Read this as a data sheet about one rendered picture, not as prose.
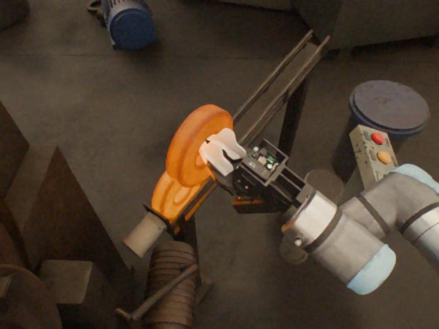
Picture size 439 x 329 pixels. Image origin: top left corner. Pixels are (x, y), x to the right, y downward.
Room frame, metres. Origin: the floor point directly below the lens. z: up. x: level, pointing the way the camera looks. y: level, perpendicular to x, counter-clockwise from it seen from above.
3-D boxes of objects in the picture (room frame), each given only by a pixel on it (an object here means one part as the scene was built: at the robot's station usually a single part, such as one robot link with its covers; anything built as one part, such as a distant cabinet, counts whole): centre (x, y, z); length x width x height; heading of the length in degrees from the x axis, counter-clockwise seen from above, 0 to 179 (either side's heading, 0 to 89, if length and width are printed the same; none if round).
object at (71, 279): (0.19, 0.27, 0.68); 0.11 x 0.08 x 0.24; 88
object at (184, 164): (0.40, 0.03, 0.91); 0.16 x 0.03 x 0.16; 142
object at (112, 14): (2.22, 0.61, 0.17); 0.57 x 0.31 x 0.34; 18
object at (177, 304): (0.28, 0.12, 0.27); 0.22 x 0.13 x 0.53; 178
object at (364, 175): (0.61, -0.49, 0.31); 0.24 x 0.16 x 0.62; 178
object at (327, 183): (0.58, -0.33, 0.26); 0.12 x 0.12 x 0.52
